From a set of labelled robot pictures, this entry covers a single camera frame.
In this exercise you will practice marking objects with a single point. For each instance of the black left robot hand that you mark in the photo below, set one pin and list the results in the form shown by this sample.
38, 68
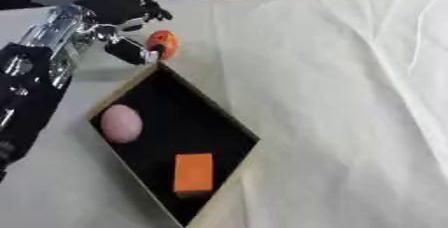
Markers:
114, 8

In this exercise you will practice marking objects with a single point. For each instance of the orange toy fruit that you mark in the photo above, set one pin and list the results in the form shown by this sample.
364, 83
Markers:
163, 42

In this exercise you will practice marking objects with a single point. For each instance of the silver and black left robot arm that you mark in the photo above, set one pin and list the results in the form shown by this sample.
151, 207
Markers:
35, 82

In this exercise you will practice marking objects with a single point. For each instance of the tan cardboard box black inside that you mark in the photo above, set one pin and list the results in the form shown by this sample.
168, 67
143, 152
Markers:
175, 138

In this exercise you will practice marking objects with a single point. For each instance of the pink ball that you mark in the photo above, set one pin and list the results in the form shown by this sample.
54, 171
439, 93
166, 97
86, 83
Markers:
121, 124

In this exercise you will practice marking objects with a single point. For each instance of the orange rectangular block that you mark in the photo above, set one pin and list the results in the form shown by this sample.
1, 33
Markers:
193, 173

